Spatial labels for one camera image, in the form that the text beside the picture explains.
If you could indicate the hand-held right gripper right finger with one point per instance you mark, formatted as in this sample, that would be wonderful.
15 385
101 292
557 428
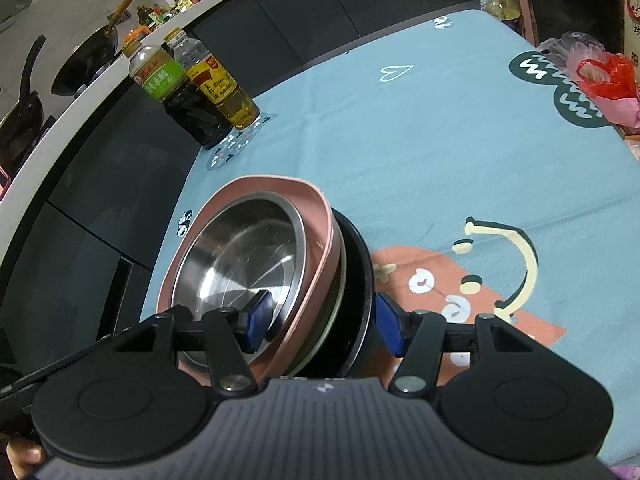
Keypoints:
390 325

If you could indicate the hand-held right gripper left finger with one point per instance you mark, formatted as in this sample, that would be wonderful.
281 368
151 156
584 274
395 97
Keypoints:
260 320

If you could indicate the black plastic bowl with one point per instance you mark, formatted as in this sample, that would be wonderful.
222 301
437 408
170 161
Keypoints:
360 285

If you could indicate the green plate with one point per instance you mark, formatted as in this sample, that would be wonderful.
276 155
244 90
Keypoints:
337 307

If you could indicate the stainless steel bowl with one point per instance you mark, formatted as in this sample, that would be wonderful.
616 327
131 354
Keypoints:
235 250

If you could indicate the person's left hand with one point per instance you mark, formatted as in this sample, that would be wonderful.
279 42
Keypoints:
25 460

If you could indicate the dark kitchen cabinets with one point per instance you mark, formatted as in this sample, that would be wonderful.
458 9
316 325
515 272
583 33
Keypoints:
100 185

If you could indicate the dark sauce bottle green label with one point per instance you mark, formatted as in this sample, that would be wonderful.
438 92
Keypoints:
185 110

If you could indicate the yellow cooking wine bottle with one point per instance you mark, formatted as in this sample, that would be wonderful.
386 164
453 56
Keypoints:
230 95

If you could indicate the black frying pan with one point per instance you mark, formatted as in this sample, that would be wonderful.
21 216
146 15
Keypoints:
20 125

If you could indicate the pink plastic bag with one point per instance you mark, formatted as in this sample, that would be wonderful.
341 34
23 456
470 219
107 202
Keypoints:
625 112

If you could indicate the row of condiment bottles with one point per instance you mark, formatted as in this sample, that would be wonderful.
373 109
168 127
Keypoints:
170 10

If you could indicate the red plastic bag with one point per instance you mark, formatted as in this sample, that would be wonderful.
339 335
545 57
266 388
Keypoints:
610 77

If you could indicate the large cooking oil bottle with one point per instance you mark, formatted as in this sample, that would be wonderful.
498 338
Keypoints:
502 7

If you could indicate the red gift bag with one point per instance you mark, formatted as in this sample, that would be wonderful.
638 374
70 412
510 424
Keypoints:
630 15

